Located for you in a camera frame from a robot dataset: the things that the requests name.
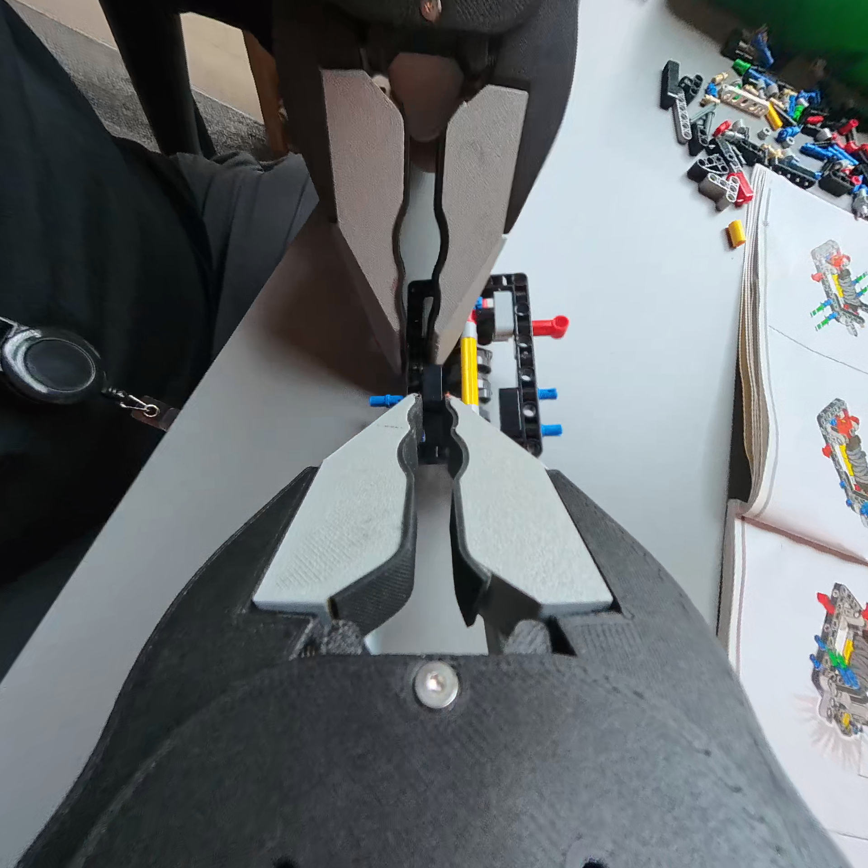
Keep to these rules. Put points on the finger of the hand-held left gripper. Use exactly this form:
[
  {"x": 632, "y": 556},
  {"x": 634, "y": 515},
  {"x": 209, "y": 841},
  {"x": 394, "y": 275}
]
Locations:
[
  {"x": 481, "y": 190},
  {"x": 366, "y": 190}
]

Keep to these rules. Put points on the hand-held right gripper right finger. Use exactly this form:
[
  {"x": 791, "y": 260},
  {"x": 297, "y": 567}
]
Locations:
[{"x": 529, "y": 536}]

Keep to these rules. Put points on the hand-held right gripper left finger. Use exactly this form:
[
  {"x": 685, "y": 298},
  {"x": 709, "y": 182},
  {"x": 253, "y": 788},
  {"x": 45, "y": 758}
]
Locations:
[{"x": 339, "y": 536}]

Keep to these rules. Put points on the black frame lego model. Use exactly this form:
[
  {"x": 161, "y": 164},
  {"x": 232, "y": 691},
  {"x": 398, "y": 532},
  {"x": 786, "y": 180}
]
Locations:
[{"x": 522, "y": 352}]

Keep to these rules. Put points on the black lego beam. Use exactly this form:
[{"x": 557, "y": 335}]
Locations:
[{"x": 434, "y": 386}]

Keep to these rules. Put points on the yellow lego piece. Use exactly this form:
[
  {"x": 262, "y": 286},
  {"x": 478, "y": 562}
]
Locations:
[{"x": 736, "y": 234}]

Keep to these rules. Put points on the pile of lego pieces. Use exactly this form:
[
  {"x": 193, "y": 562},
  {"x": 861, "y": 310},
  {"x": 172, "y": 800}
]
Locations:
[{"x": 780, "y": 122}]

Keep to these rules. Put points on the lego instruction booklet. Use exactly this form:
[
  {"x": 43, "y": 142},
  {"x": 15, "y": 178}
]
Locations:
[{"x": 800, "y": 475}]

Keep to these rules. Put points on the person's torso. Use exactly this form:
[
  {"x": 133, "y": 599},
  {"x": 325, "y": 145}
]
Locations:
[{"x": 102, "y": 237}]

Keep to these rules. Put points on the wooden furniture frame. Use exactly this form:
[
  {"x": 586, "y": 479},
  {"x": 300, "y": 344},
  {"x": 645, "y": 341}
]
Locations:
[{"x": 268, "y": 95}]

